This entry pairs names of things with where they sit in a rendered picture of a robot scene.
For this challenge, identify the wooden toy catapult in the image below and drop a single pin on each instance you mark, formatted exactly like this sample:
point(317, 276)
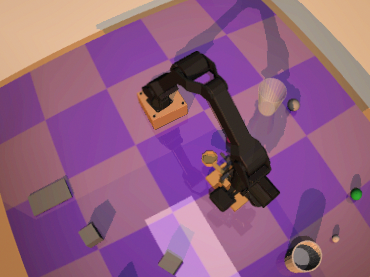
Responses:
point(220, 176)

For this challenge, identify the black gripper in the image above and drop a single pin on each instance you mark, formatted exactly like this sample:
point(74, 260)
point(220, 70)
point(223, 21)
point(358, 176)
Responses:
point(222, 198)

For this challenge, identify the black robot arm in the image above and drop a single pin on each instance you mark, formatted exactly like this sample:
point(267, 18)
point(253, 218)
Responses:
point(250, 160)

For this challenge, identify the green ball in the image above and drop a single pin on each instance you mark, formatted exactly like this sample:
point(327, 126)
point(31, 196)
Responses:
point(356, 194)

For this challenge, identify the small tan ball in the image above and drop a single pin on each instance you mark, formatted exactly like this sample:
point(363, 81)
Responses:
point(293, 104)
point(335, 238)

